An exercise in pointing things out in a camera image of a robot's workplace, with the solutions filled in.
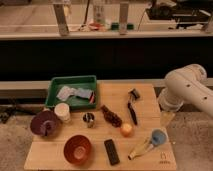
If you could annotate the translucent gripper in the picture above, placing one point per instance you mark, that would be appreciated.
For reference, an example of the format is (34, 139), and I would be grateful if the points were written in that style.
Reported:
(166, 118)

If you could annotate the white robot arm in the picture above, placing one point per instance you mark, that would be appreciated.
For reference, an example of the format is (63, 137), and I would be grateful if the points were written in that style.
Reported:
(185, 85)

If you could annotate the blue plastic cup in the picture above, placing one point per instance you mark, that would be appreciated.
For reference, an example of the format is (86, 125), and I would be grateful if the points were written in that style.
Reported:
(158, 137)

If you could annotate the small metal cup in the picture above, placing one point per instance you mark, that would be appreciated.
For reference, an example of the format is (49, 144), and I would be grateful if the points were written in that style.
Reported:
(89, 119)

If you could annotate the white paper cup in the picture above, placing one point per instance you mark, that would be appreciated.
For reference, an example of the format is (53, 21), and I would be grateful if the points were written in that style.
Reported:
(62, 110)

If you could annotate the black dish brush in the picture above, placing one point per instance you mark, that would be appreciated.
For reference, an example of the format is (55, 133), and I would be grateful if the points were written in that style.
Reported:
(133, 96)

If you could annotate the orange fruit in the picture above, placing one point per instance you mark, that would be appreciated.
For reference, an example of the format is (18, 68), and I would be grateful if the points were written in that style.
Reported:
(126, 129)

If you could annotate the brown grape bunch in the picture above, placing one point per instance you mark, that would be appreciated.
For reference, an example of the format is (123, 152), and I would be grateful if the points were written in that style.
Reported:
(111, 117)

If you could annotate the black remote control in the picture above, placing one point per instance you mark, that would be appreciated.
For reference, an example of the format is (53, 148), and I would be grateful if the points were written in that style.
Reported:
(111, 152)

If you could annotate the red item in tray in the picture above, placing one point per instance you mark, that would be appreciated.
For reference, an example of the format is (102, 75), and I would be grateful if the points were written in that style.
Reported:
(92, 98)

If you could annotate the green plastic tray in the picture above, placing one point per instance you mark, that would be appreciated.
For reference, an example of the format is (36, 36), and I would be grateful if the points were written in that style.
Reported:
(85, 82)

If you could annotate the orange-brown bowl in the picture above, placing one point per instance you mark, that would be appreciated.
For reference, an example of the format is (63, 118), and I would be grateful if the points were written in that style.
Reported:
(77, 149)

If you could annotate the grey-blue cloth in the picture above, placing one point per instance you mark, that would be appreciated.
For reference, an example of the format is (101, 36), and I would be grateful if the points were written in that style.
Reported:
(65, 92)

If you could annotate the green objects on shelf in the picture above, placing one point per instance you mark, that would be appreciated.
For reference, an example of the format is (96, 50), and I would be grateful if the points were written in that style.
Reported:
(117, 26)

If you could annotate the black equipment on shelf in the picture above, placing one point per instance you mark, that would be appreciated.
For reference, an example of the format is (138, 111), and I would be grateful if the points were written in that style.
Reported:
(185, 13)

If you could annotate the red object on shelf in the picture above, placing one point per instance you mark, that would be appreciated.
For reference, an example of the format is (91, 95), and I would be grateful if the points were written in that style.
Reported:
(96, 27)

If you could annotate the purple bowl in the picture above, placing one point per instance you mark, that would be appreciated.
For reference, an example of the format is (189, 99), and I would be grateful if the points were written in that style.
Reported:
(44, 123)

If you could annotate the right metal frame post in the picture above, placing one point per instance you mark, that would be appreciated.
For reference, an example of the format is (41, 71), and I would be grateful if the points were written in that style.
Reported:
(123, 17)

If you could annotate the metal frame post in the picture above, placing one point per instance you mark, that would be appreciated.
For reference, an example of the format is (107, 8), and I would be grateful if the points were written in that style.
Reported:
(123, 17)
(61, 20)

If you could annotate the left metal frame post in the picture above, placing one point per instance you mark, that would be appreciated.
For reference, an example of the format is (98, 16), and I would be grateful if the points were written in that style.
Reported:
(61, 20)

